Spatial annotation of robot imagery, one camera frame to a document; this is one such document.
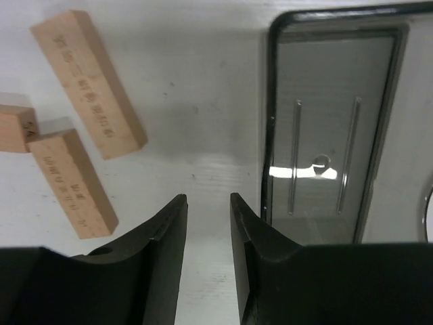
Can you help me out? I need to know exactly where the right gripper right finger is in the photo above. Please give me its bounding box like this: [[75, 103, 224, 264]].
[[230, 193, 432, 324]]

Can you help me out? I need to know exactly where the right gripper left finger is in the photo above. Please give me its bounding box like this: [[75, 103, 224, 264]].
[[1, 194, 188, 324]]

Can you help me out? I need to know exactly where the smoky transparent plastic box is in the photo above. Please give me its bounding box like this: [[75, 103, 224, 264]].
[[260, 1, 432, 245]]

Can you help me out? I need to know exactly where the wood block one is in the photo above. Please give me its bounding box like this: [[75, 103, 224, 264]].
[[30, 10, 147, 160]]

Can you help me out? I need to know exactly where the wood block two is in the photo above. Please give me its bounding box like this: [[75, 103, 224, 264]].
[[28, 129, 118, 239]]

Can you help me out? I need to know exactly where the wood block three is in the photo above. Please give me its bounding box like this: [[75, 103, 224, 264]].
[[0, 104, 39, 153]]

